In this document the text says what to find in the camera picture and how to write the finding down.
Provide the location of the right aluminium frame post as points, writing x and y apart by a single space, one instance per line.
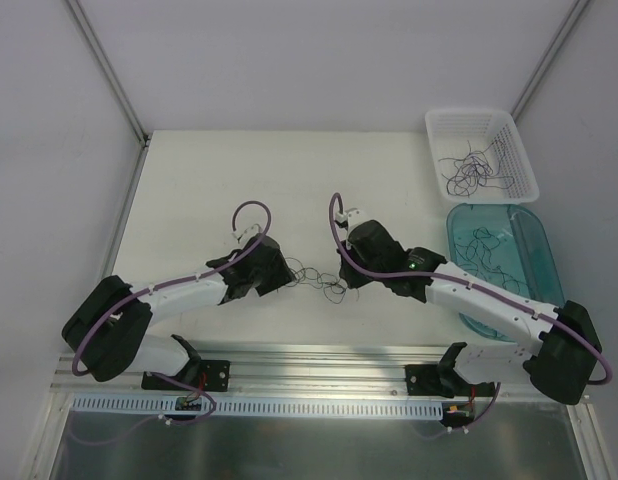
555 47

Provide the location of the white perforated plastic basket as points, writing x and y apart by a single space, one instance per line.
479 157

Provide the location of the white slotted cable duct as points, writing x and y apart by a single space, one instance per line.
260 407

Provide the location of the teal transparent plastic tray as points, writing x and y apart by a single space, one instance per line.
505 245

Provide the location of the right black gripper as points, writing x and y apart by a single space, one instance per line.
349 265

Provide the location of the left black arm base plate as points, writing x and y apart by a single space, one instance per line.
209 375

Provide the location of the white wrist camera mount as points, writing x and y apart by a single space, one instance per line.
248 232
350 219

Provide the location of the aluminium mounting rail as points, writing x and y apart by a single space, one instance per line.
334 354

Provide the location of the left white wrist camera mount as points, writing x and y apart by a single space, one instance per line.
248 232

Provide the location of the aluminium frame post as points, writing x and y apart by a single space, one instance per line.
94 46
555 47

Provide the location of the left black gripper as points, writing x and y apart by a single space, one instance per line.
277 265

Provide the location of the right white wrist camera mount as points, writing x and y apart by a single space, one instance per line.
350 219

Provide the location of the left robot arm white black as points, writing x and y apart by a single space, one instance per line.
109 333

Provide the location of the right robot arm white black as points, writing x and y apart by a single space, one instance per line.
554 348

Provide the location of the left aluminium frame post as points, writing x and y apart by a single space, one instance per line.
94 46

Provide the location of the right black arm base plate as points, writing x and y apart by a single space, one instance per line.
426 380

